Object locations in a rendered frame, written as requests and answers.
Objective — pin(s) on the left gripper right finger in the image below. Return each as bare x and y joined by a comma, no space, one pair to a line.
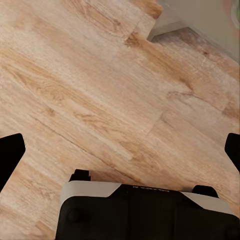
232,148

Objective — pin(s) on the coffee table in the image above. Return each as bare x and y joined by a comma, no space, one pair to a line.
218,21

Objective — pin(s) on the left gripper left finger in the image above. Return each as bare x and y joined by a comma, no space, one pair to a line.
12,148

